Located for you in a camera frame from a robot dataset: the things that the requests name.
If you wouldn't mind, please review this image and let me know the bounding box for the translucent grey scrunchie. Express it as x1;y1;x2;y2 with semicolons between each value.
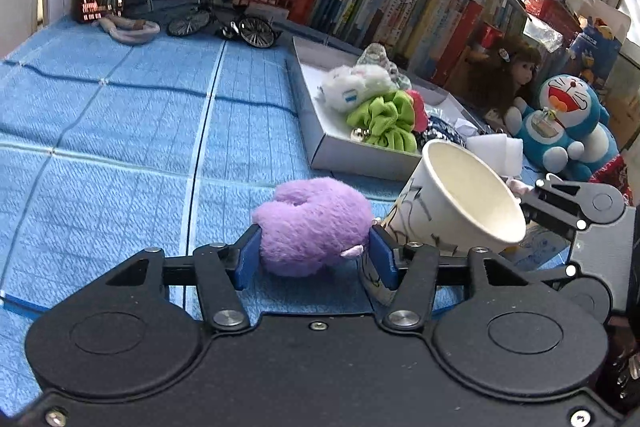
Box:
356;42;413;92

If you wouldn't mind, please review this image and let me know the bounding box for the crumpled white tissue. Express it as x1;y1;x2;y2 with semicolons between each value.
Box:
452;116;483;135

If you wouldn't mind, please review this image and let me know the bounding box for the purple plush toy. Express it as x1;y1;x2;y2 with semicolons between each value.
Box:
251;176;374;278

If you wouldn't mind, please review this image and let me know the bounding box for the red patterned toy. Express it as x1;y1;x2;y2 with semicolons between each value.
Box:
589;154;635;208

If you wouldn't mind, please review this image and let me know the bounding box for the brown haired doll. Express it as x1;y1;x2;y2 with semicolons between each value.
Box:
466;35;544;120

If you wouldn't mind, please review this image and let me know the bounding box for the light blue tissue packet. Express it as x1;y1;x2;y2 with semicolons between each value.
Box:
499;218;572;270

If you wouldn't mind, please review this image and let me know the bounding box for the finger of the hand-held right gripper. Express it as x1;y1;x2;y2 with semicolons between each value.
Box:
519;173;627;254

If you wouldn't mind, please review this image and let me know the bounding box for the white pink small cloth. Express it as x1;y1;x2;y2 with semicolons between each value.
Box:
504;176;533;196

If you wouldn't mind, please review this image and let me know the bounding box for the white shallow cardboard box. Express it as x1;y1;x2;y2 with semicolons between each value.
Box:
291;35;483;182

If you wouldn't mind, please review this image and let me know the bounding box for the blue checked blanket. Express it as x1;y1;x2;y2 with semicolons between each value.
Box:
0;14;571;408

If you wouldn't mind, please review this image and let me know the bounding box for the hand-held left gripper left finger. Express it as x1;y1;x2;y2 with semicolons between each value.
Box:
105;223;263;334

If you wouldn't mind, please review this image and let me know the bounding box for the pink soft ball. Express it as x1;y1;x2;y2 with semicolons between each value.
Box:
405;89;430;132

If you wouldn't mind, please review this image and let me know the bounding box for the clear plastic bag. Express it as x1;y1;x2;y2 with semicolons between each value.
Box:
527;18;568;54

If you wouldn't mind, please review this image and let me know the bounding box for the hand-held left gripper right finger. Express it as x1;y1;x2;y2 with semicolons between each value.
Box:
369;223;532;334

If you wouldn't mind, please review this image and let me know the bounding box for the white plush toy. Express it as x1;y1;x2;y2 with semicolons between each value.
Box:
314;62;397;113

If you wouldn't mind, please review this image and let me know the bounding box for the blue cartoon cardboard box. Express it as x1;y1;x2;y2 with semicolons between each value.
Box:
566;18;624;78

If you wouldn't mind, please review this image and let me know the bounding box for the scribbled white paper cup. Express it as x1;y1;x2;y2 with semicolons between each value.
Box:
359;139;527;308

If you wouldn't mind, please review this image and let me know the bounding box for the white foam block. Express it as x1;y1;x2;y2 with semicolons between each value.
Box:
466;131;524;182

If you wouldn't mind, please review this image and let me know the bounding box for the blue robot cat plush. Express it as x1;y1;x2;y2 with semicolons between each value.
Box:
504;73;620;182

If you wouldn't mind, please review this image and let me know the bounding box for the small red mesh basket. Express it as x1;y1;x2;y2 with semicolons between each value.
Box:
523;0;584;34

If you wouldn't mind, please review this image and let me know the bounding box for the miniature black bicycle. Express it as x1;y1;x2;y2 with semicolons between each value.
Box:
166;1;282;51

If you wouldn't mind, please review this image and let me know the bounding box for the lime green scrunchie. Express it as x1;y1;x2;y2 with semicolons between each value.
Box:
346;90;420;154

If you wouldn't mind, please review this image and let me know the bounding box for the dark patterned scrunchie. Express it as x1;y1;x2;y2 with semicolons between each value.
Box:
418;114;468;148

